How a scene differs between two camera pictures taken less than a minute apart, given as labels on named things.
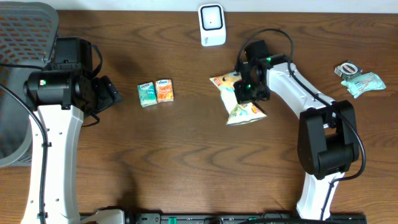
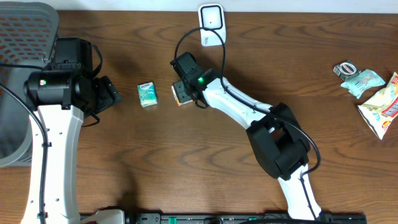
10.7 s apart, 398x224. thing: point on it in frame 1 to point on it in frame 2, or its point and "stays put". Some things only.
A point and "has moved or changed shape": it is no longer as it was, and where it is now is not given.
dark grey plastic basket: x=28 y=35 stays put
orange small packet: x=164 y=88 to x=180 y=93
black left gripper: x=109 y=91 stays put
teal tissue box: x=147 y=94 stays put
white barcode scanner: x=212 y=24 stays put
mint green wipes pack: x=367 y=81 stays put
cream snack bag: x=238 y=112 has moved or changed shape
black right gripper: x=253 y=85 to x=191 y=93
